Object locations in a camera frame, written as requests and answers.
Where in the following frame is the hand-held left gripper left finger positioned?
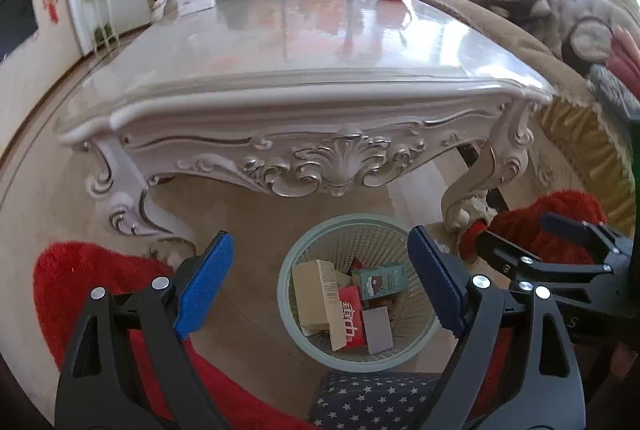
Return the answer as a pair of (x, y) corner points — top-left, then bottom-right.
(54, 230), (236, 430)

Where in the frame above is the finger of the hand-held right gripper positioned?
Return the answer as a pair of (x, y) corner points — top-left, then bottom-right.
(475, 230), (613, 291)
(542, 211), (636, 262)

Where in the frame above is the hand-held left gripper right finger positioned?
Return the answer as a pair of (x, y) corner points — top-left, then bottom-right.
(406, 224), (587, 430)

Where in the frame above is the teal box with brown print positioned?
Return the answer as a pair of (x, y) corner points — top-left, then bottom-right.
(351, 261), (407, 302)

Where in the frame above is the pale green mesh waste basket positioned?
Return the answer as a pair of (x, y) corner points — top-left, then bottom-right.
(277, 213), (446, 372)

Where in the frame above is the red box with white print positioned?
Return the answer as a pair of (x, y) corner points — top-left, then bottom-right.
(327, 285), (368, 352)

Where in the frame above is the cream cardboard box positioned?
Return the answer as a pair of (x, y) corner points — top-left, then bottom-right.
(291, 259), (353, 338)

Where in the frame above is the navy star-print cloth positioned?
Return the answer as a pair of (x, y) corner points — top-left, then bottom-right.
(310, 371), (443, 430)

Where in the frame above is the red fluffy rug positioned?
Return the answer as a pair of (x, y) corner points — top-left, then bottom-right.
(32, 190), (608, 430)

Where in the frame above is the grey leaf-pattern blanket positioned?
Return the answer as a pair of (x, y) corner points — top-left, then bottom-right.
(587, 64), (640, 121)

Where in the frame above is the folded pink cloth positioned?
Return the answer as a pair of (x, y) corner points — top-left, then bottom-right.
(607, 25), (640, 76)

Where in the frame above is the brown patterned cushion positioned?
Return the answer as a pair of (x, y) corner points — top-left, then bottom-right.
(562, 17), (618, 71)
(492, 0), (553, 31)

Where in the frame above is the beige fringed sofa cover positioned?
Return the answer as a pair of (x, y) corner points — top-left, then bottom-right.
(411, 0), (636, 221)

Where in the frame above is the ornate grey tufted sofa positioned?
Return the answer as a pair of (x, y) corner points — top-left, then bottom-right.
(410, 0), (640, 221)

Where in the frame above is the ornate white coffee table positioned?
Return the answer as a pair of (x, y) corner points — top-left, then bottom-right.
(56, 0), (556, 256)

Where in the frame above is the black television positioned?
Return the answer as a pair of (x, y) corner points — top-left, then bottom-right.
(0, 0), (40, 63)

